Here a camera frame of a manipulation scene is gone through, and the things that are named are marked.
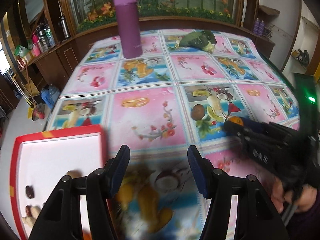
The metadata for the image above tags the orange mandarin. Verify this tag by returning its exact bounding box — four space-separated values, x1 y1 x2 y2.
228 116 244 126

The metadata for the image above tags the dark red jujube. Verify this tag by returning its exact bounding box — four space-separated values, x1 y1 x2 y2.
25 185 35 199

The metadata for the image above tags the right hand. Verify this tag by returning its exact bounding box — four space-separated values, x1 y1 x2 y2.
271 177 318 214

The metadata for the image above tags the brown round longan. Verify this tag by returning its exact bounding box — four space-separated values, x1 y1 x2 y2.
66 170 82 179

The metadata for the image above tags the red white tray box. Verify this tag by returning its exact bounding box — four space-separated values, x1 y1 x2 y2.
9 125 107 239

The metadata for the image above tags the fruit pattern tablecloth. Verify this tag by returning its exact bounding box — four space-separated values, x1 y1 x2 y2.
47 29 298 239

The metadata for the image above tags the beige chunk in tray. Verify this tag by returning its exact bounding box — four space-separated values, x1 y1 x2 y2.
22 206 41 229

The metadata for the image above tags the dark jujube in tray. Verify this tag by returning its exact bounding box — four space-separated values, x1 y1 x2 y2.
25 205 33 217

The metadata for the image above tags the green leafy vegetable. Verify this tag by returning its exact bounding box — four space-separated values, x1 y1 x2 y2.
178 30 217 54

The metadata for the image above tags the red broom and dustpan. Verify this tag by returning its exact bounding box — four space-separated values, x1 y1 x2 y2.
17 57 45 121

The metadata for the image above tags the grey-blue thermos jug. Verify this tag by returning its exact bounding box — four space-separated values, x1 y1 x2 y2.
48 85 61 106

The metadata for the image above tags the blue thermos jug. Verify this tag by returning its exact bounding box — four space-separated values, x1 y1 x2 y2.
41 88 52 109

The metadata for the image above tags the purple thermos bottle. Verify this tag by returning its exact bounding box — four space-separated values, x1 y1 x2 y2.
113 0 143 59

